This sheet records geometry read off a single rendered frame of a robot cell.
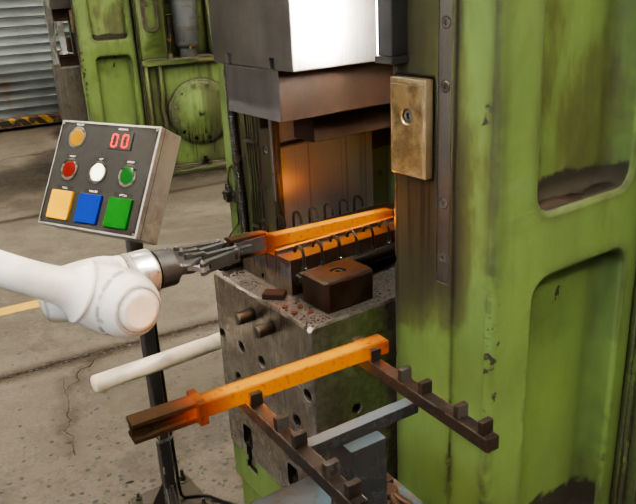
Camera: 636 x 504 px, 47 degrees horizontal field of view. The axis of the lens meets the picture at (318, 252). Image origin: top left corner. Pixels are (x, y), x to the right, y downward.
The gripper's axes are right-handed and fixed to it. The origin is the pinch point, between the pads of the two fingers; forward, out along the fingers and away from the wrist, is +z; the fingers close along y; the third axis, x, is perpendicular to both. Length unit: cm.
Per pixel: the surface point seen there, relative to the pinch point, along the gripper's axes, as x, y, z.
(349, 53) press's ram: 36.7, 12.3, 18.1
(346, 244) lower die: -2.8, 7.3, 19.6
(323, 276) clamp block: -3.9, 16.1, 7.3
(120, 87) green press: -28, -462, 146
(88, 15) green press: 29, -461, 129
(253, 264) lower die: -8.0, -7.7, 5.2
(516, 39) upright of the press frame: 40, 47, 23
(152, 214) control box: -2.0, -39.5, -4.0
